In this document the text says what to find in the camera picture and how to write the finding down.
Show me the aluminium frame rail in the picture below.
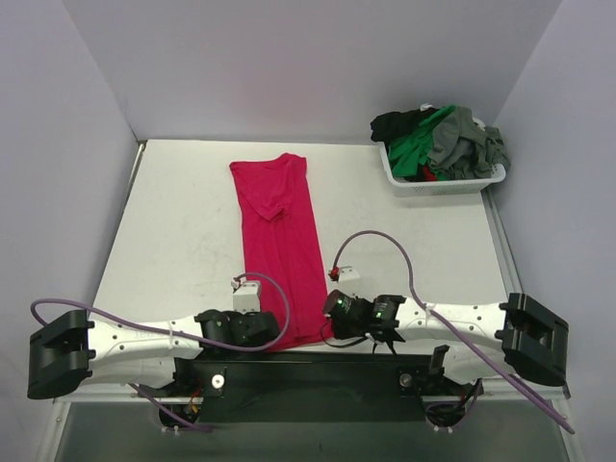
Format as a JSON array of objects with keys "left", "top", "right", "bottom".
[{"left": 47, "top": 384, "right": 572, "bottom": 404}]

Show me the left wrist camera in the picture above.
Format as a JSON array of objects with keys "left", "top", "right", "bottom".
[{"left": 231, "top": 280, "right": 262, "bottom": 314}]

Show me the black t-shirt in basket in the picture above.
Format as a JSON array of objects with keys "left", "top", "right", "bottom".
[{"left": 370, "top": 108, "right": 437, "bottom": 143}]

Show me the red garment in basket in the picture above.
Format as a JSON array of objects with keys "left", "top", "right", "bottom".
[{"left": 403, "top": 166, "right": 449, "bottom": 183}]

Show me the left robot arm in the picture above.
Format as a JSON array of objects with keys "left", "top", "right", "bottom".
[{"left": 27, "top": 310, "right": 281, "bottom": 399}]

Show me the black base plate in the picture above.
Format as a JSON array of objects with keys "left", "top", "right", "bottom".
[{"left": 137, "top": 350, "right": 482, "bottom": 424}]

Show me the grey t-shirt in basket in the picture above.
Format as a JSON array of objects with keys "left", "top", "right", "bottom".
[{"left": 427, "top": 106, "right": 511, "bottom": 180}]

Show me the white plastic laundry basket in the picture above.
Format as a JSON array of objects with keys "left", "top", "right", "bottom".
[{"left": 377, "top": 115, "right": 508, "bottom": 196}]

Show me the red t-shirt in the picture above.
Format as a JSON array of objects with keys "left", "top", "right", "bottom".
[{"left": 229, "top": 153, "right": 332, "bottom": 350}]

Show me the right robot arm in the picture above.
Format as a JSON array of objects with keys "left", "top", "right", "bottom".
[{"left": 323, "top": 290, "right": 569, "bottom": 393}]

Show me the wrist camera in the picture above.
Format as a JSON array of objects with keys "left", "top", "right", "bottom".
[
  {"left": 328, "top": 266, "right": 361, "bottom": 284},
  {"left": 231, "top": 280, "right": 262, "bottom": 314}
]

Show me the green t-shirt in basket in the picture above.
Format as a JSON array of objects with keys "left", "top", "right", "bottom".
[{"left": 388, "top": 105, "right": 456, "bottom": 179}]

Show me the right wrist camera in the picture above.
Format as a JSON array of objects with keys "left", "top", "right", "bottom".
[{"left": 328, "top": 266, "right": 361, "bottom": 284}]

